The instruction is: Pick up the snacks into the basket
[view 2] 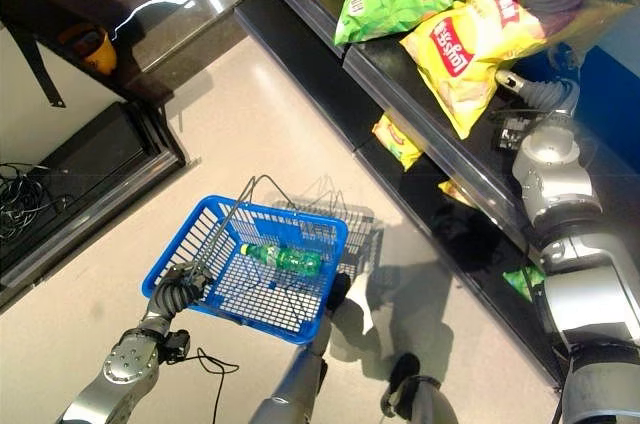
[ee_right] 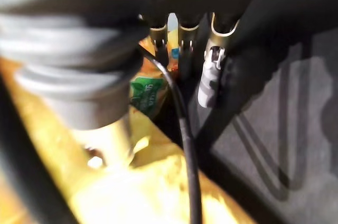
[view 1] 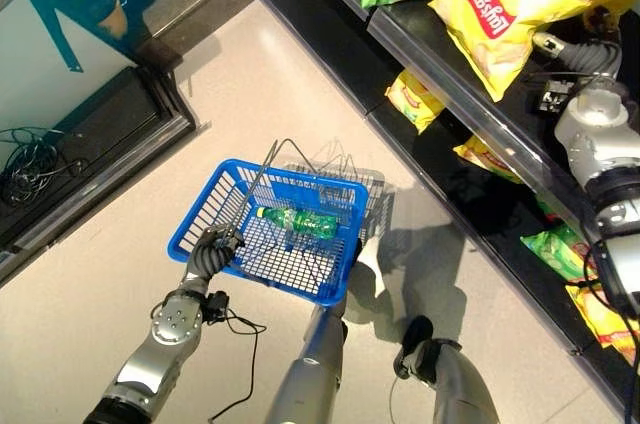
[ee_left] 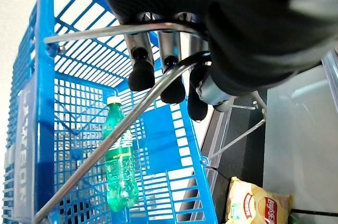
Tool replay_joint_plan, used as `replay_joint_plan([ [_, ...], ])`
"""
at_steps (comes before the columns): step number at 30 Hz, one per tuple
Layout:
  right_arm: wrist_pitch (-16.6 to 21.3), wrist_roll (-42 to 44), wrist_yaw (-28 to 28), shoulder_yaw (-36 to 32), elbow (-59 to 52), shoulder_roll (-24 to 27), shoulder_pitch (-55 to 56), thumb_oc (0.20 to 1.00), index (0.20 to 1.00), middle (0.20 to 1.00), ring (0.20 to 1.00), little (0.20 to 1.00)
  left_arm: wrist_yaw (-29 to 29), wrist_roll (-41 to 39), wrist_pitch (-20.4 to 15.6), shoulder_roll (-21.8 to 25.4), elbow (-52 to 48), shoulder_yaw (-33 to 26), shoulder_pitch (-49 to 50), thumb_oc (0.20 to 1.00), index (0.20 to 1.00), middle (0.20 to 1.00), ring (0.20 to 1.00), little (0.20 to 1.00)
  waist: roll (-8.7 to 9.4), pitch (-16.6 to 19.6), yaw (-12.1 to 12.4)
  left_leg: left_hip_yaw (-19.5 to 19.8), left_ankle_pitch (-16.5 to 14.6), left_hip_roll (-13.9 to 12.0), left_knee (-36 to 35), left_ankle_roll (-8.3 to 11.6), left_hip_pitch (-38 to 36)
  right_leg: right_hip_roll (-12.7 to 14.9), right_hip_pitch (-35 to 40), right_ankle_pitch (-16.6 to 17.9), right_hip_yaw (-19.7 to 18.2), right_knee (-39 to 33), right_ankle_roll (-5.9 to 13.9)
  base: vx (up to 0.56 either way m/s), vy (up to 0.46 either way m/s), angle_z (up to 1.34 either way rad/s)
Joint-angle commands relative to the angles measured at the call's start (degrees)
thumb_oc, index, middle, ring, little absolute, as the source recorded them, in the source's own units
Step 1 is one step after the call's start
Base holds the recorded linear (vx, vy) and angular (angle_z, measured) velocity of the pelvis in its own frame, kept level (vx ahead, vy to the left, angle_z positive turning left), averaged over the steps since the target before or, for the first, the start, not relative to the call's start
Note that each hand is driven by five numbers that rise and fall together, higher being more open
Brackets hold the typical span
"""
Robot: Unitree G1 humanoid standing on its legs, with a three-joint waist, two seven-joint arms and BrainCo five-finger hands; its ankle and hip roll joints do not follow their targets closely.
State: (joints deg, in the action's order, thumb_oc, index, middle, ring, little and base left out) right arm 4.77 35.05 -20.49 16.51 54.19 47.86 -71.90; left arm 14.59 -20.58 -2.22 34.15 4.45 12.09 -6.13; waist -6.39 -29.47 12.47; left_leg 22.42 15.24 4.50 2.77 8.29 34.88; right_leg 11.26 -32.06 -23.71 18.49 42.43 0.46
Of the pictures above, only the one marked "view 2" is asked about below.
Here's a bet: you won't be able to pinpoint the green plastic drink bottle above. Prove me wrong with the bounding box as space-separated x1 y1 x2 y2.
239 242 324 278

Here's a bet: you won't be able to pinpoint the robot right leg silver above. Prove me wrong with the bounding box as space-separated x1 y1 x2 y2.
378 352 460 424

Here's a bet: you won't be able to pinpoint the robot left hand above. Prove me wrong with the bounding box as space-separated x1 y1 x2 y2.
143 263 215 331

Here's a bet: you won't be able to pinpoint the small yellow snack pack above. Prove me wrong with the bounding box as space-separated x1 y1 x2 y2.
371 113 427 171
438 178 477 209

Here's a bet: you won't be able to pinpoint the black store shelf unit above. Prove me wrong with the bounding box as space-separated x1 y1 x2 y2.
233 0 640 390

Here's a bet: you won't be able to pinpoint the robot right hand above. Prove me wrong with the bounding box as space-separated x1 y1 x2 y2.
494 43 584 115

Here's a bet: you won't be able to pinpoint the black low platform box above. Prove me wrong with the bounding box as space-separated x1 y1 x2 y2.
0 101 187 298

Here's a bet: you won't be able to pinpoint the black wrist clamp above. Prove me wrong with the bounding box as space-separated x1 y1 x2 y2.
158 328 192 366
491 107 540 153

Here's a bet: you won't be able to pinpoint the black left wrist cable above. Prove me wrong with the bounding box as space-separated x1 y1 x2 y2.
169 346 241 424

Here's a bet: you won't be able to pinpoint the yellow cup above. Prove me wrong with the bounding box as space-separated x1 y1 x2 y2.
57 23 119 77

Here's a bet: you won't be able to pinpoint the black left wrist clamp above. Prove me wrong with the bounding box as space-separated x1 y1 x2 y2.
158 328 192 366

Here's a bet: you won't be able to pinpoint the small green snack pack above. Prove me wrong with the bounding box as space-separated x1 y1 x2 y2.
502 263 547 303

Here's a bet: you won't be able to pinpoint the blue plastic shopping basket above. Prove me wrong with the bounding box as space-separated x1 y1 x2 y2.
141 173 350 346

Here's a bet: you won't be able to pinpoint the tangled black cables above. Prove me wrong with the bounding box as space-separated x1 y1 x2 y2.
0 162 75 241

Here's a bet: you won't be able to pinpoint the black right wrist clamp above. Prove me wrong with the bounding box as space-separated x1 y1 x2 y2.
491 107 540 153

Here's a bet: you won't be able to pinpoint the yellow chips bag red logo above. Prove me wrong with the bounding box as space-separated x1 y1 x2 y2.
399 1 551 141

